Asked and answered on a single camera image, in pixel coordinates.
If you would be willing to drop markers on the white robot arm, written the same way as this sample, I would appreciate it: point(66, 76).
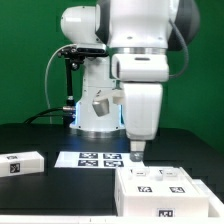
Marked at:
point(122, 46)

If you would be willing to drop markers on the white corner guide rail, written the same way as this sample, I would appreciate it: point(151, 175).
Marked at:
point(216, 207)

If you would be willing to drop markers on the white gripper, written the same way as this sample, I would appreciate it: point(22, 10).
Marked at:
point(141, 112)

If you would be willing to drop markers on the white cabinet door panel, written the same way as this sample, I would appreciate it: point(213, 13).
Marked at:
point(172, 182)
point(133, 180)

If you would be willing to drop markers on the white cabinet body box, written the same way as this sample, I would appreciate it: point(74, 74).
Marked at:
point(147, 204)

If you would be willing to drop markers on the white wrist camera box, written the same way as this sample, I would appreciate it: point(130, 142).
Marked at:
point(140, 67)

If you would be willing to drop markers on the black camera on stand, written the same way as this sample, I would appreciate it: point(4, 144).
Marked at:
point(74, 56)

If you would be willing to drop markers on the white marker sheet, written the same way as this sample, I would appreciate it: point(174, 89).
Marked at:
point(101, 160)

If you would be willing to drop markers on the white cabinet top block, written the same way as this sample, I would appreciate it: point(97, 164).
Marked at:
point(22, 163)

